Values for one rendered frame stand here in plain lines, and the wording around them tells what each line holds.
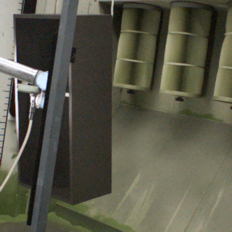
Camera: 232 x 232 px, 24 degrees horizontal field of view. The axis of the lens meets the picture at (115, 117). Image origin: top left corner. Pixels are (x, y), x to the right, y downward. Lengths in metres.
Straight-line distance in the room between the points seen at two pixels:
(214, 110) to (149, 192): 0.84
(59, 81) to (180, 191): 2.14
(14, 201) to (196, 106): 1.69
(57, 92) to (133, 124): 2.70
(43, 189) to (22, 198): 2.38
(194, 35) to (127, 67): 0.71
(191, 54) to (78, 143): 1.28
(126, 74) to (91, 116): 1.22
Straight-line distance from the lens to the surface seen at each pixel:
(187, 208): 4.14
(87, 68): 3.48
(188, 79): 4.31
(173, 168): 4.42
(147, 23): 4.74
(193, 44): 4.33
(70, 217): 4.80
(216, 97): 4.00
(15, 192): 4.68
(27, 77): 3.07
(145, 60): 4.73
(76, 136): 3.49
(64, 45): 2.32
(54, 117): 2.32
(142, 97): 5.04
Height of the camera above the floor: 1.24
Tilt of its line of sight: 3 degrees down
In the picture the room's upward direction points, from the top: 9 degrees clockwise
